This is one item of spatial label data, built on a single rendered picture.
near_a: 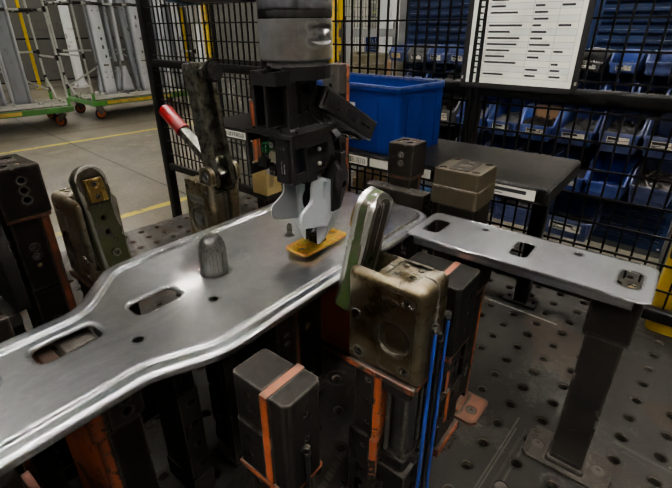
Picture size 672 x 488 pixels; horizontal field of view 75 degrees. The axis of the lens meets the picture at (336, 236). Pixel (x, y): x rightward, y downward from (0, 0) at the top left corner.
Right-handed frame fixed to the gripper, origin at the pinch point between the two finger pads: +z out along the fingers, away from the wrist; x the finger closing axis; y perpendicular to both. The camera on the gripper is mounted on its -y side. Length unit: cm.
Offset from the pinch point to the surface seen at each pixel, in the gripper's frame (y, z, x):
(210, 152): 1.4, -7.4, -18.5
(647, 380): -41, 33, 40
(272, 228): -0.1, 2.3, -8.4
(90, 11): -310, -42, -714
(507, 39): -55, -21, 2
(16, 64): -190, 23, -704
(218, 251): 12.7, -1.0, -3.5
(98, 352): 27.9, 1.9, -1.3
